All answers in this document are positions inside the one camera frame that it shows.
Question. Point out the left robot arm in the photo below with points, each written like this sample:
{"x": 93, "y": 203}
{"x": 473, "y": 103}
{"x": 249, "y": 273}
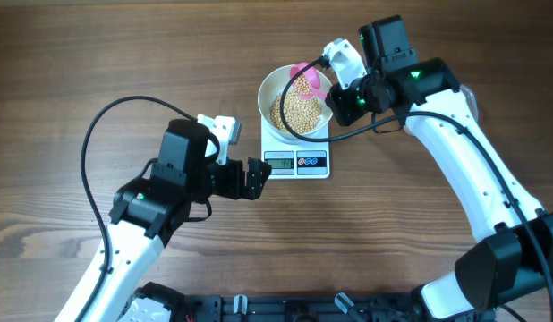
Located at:
{"x": 147, "y": 211}

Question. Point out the white digital kitchen scale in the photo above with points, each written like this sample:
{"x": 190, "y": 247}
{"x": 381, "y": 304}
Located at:
{"x": 293, "y": 160}

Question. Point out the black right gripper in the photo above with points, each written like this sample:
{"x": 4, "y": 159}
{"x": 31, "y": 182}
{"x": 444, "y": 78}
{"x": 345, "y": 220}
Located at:
{"x": 344, "y": 113}

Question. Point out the clear plastic container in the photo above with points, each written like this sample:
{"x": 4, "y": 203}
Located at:
{"x": 471, "y": 103}

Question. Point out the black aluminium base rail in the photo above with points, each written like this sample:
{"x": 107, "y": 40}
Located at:
{"x": 156, "y": 302}

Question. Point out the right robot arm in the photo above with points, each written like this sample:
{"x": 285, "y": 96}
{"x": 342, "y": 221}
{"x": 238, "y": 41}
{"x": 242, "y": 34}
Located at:
{"x": 513, "y": 251}

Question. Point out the soybeans in pink scoop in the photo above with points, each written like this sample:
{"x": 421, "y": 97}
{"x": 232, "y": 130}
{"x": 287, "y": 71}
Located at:
{"x": 302, "y": 86}

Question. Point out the soybeans in white bowl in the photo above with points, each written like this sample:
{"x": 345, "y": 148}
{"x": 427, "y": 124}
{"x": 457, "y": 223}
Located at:
{"x": 301, "y": 115}

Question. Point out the pink plastic scoop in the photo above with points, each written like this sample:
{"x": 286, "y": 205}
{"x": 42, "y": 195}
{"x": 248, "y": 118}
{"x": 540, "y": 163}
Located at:
{"x": 314, "y": 79}

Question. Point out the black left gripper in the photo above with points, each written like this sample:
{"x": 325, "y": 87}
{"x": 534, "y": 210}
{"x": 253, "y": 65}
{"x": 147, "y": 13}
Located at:
{"x": 235, "y": 190}

